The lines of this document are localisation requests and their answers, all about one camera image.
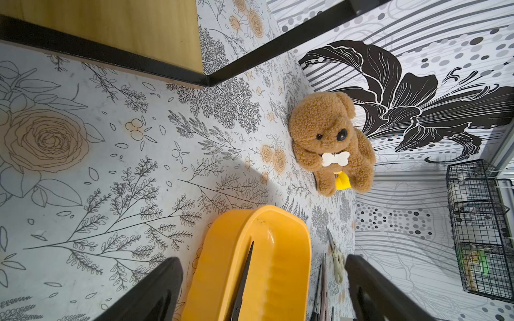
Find brown plush dog toy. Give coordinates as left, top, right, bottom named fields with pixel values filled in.
left=289, top=92, right=376, bottom=197

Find wooden shelf black frame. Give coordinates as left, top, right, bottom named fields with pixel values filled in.
left=1, top=1, right=380, bottom=88

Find beige kitchen scissors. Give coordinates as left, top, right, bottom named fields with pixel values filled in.
left=327, top=228, right=345, bottom=284

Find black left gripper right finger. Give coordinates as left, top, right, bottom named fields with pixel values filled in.
left=345, top=255, right=434, bottom=321

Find pink scissors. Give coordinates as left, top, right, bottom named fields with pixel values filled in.
left=319, top=255, right=328, bottom=321

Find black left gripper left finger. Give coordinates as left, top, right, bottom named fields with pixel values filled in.
left=96, top=257, right=183, bottom=321

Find black wire wall basket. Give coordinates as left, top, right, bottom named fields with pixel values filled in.
left=446, top=159, right=513, bottom=303

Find yellow plastic storage box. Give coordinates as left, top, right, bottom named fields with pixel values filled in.
left=182, top=205, right=312, bottom=320

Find green lid jar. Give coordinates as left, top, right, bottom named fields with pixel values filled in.
left=460, top=249, right=491, bottom=293

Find black scissors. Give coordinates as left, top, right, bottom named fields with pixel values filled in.
left=229, top=242, right=254, bottom=321
left=309, top=263, right=323, bottom=321

